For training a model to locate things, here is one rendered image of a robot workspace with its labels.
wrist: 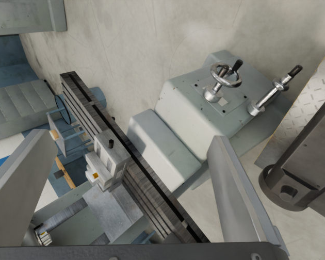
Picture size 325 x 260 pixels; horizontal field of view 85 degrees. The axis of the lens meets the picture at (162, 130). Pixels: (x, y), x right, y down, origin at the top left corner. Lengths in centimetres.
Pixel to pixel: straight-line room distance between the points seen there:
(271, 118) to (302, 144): 45
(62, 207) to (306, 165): 117
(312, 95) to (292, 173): 29
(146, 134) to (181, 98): 20
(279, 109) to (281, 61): 28
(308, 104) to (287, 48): 47
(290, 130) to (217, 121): 36
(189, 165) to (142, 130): 23
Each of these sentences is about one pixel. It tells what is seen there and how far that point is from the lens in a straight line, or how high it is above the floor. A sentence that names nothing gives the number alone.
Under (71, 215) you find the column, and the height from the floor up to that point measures 119.
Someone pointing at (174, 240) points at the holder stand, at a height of 95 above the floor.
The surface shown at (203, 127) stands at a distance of 64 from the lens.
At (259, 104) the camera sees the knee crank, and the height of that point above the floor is 53.
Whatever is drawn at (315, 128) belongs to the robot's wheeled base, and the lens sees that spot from 68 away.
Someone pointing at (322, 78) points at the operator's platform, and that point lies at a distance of 83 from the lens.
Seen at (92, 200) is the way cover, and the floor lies 107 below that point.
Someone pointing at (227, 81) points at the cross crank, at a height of 68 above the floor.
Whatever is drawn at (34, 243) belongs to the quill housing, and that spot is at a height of 131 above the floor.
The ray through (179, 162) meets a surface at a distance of 69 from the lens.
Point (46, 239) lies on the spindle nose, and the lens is 82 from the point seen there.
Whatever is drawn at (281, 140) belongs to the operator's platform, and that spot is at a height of 40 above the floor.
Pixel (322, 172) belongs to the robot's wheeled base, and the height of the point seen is 59.
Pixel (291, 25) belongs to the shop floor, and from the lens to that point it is 124.
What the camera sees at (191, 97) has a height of 70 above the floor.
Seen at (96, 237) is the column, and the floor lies 114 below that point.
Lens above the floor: 120
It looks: 35 degrees down
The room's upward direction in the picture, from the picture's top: 120 degrees counter-clockwise
